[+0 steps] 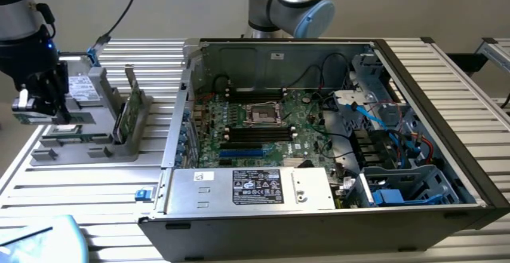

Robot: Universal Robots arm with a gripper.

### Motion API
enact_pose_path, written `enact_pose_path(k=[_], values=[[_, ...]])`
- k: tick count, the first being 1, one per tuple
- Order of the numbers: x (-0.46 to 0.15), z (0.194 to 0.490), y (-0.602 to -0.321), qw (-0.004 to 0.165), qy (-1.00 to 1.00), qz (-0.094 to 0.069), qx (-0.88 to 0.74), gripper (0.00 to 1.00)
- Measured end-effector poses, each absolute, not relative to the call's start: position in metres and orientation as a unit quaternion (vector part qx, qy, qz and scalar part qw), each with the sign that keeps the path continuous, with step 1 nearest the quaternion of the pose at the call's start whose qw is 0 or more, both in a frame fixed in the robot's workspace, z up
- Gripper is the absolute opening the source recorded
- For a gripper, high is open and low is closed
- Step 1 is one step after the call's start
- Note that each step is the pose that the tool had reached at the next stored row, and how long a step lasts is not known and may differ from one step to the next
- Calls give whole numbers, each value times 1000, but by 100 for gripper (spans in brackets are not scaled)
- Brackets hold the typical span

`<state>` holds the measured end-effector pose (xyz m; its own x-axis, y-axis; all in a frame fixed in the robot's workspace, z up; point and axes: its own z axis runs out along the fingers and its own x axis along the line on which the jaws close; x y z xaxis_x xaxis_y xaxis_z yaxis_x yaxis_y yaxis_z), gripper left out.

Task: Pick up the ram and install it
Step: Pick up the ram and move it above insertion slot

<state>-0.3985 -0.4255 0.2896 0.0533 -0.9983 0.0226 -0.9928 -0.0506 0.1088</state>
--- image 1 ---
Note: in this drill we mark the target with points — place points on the green RAM stick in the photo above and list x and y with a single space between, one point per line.
82 118

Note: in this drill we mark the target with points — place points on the metal disk bay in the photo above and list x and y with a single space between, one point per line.
368 74

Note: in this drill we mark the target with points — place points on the CPU socket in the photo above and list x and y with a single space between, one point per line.
262 114

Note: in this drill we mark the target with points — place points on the blue case latch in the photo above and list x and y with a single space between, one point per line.
144 194

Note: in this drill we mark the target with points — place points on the black case fan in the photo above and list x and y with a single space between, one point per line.
372 148

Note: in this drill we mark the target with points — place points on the green motherboard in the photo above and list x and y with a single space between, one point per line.
307 143

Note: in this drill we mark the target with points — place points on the grey drive cage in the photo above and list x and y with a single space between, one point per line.
423 182

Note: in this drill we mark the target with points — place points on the disk drive with white label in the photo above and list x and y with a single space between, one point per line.
84 89

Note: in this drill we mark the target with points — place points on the blue expansion slot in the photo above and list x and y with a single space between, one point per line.
242 153

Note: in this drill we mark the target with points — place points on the silver CPU chip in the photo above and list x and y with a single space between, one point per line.
66 129

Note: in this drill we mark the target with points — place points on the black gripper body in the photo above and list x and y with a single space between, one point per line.
30 56

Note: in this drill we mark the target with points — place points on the black RAM slot bank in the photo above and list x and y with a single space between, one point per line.
255 94
262 134

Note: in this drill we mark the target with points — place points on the light blue plastic object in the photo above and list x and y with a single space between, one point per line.
44 236

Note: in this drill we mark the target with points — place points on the open black PC case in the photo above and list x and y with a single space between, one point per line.
303 236

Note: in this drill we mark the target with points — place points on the green graphics card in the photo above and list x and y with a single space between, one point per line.
131 107

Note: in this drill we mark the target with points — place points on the silver power supply unit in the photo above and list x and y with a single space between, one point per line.
223 189

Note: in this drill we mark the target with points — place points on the black expansion slot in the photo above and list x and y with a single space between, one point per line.
242 146

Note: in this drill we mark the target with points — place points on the grey parts rack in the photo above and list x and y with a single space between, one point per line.
131 152

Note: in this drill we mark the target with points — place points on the silver chipset heatsink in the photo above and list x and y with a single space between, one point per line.
295 163

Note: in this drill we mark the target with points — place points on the metal slat side table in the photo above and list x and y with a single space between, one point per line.
496 52

